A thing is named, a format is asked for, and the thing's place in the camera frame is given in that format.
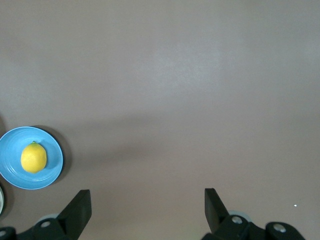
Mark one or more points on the blue plastic plate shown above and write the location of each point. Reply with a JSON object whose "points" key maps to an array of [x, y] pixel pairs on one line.
{"points": [[53, 160]]}

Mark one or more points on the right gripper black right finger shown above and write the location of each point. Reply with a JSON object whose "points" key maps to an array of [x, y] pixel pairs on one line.
{"points": [[217, 220]]}

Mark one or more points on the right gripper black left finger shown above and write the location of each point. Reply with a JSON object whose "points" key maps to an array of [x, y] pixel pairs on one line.
{"points": [[75, 215]]}

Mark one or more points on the pale green plastic plate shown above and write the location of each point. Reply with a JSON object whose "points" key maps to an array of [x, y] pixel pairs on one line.
{"points": [[1, 200]]}

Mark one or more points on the yellow lemon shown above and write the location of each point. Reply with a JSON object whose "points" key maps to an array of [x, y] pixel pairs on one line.
{"points": [[33, 157]]}

